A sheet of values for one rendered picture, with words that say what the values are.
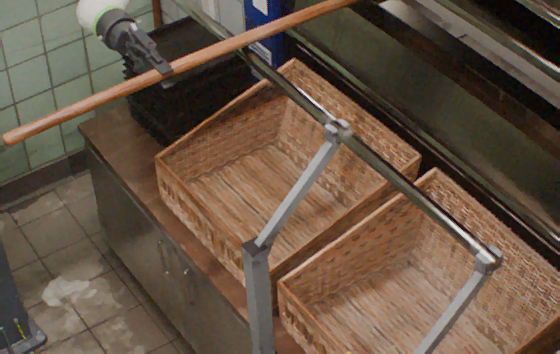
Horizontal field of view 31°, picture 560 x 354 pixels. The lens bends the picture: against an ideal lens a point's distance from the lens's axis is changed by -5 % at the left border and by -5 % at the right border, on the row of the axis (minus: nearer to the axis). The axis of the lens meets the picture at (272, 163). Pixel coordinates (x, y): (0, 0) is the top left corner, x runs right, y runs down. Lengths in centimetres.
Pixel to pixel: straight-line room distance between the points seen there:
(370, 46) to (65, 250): 150
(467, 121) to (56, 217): 186
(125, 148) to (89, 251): 65
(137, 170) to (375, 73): 79
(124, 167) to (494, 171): 117
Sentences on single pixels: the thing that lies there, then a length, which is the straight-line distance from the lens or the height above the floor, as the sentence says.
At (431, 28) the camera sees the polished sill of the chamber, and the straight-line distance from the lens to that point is 251.
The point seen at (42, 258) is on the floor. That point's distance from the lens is 373.
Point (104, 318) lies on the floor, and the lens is 348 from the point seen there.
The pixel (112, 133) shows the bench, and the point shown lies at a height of 58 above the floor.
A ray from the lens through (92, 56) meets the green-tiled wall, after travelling 382.
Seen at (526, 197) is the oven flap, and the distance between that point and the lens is 238.
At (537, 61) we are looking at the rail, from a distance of 197.
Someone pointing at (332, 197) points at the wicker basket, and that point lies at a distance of 292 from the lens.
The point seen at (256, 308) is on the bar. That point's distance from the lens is 237.
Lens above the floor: 252
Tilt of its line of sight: 39 degrees down
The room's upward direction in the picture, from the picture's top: 4 degrees counter-clockwise
